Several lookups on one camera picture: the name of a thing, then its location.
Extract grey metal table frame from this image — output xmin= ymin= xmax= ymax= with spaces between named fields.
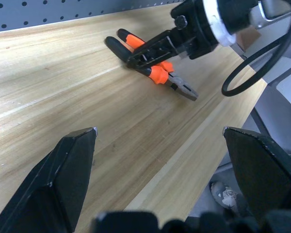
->
xmin=242 ymin=106 xmax=275 ymax=139

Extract orange and black pliers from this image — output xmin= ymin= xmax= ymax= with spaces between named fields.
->
xmin=104 ymin=28 xmax=200 ymax=102

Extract brown cardboard box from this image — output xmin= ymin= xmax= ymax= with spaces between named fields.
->
xmin=234 ymin=25 xmax=262 ymax=52

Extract grey sneaker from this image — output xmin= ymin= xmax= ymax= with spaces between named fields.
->
xmin=209 ymin=180 xmax=241 ymax=210

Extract grey perforated pegboard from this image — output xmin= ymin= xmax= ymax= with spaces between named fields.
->
xmin=0 ymin=0 xmax=184 ymax=33

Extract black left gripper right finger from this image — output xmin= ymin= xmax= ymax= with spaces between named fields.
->
xmin=222 ymin=126 xmax=291 ymax=217

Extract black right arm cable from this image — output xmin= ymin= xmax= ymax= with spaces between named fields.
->
xmin=221 ymin=0 xmax=291 ymax=98

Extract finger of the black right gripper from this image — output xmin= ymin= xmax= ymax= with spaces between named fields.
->
xmin=125 ymin=45 xmax=179 ymax=70
xmin=129 ymin=30 xmax=174 ymax=61

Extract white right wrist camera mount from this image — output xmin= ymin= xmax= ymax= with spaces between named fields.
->
xmin=202 ymin=0 xmax=237 ymax=47

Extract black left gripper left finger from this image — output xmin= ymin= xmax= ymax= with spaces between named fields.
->
xmin=0 ymin=127 xmax=98 ymax=233

